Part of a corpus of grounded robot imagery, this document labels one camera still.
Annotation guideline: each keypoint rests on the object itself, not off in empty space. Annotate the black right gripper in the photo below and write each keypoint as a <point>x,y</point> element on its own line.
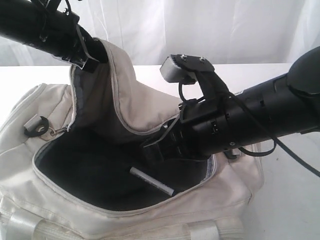
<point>200,130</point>

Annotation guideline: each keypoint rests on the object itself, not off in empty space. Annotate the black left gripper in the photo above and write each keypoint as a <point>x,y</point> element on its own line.
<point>60,32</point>

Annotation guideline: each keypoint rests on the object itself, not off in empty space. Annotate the black marker pen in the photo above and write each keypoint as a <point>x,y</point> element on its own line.
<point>152,181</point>

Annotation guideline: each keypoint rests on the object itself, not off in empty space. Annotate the cream fabric duffel bag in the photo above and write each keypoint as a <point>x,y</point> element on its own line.
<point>65,156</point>

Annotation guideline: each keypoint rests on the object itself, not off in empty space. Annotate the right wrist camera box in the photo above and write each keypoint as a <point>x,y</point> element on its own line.
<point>188,70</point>

